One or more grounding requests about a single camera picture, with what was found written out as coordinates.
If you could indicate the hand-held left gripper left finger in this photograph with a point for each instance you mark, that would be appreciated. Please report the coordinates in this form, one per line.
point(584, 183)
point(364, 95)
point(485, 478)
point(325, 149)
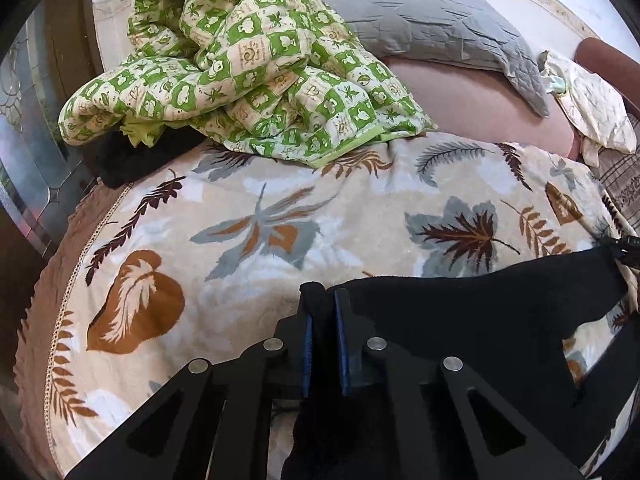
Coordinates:
point(306, 360)

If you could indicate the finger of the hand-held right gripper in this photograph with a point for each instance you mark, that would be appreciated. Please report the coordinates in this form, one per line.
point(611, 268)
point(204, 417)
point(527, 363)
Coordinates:
point(625, 246)

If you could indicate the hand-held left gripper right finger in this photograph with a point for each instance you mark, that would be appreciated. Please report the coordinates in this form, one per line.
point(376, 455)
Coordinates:
point(342, 345)

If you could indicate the black pants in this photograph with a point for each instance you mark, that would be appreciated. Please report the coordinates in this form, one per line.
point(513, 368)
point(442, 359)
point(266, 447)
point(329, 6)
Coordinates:
point(475, 320)

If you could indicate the brown striped bedsheet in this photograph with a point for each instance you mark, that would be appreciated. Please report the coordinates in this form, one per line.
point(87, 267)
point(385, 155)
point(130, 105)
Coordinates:
point(625, 180)

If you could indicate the leaf print blanket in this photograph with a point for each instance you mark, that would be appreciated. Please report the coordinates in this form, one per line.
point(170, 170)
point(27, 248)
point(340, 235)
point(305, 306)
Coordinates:
point(225, 285)

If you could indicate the cream patterned cloth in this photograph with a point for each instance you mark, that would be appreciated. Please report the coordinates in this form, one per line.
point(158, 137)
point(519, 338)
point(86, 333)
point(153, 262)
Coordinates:
point(595, 105)

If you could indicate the pale green small cloth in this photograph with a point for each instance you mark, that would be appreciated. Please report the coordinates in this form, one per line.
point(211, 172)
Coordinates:
point(552, 85)

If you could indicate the brown headboard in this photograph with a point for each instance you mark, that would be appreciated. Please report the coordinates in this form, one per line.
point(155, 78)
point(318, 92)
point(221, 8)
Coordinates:
point(610, 62)

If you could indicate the pink mattress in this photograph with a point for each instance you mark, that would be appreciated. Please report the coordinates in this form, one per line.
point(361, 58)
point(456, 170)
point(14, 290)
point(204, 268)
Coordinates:
point(475, 105)

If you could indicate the green checkered quilt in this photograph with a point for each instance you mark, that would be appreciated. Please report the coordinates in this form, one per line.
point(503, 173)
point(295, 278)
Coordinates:
point(260, 60)

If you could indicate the grey quilted pillow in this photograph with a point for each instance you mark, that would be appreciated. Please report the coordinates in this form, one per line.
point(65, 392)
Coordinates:
point(425, 15)

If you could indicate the glass door panel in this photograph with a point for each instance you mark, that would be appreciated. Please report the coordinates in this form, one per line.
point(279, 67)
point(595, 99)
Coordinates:
point(40, 135)

